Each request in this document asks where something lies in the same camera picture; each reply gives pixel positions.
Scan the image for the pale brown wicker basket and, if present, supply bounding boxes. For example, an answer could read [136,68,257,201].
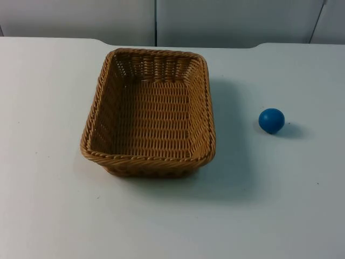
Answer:
[79,47,217,179]

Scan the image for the blue ball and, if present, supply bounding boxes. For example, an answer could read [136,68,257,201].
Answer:
[258,108,286,135]

